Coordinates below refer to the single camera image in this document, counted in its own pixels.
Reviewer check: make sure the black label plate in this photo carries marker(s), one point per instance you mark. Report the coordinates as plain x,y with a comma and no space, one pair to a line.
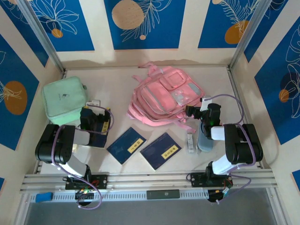
162,194

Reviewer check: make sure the small white printed box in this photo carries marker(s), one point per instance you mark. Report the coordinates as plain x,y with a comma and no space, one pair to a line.
190,143

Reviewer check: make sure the aluminium mounting rail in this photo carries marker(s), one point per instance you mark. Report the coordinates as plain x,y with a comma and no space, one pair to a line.
145,180

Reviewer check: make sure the blue floral wall poster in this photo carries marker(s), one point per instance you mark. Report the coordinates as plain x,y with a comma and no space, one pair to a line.
164,35
18,131
211,23
267,28
70,35
269,105
23,35

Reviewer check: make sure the pink student backpack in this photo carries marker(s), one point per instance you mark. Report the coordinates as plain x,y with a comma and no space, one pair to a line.
159,96

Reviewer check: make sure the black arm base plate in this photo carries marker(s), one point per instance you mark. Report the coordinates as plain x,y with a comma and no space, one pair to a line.
197,180
103,181

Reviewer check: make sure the mint green lunch bag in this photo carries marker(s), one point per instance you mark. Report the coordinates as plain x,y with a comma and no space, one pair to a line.
63,98

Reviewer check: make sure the blue-grey pencil case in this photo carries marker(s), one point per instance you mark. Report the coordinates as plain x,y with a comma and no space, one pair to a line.
204,145

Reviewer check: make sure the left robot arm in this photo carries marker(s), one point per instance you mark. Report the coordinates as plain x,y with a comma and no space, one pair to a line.
47,145

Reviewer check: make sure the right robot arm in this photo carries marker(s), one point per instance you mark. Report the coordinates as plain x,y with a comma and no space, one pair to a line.
243,145

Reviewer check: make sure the aluminium frame post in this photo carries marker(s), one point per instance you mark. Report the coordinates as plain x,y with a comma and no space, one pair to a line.
39,32
249,35

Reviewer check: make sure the navy notebook with yellow label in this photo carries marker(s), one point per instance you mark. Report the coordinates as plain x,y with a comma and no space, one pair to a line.
99,143
124,145
159,150

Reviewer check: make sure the yellow snack packet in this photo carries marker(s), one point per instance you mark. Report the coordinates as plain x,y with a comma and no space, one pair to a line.
75,147

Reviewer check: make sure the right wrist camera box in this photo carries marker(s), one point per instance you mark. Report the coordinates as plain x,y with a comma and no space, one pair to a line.
205,103

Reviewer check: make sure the small blue block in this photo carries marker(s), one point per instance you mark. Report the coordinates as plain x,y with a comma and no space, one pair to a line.
44,197

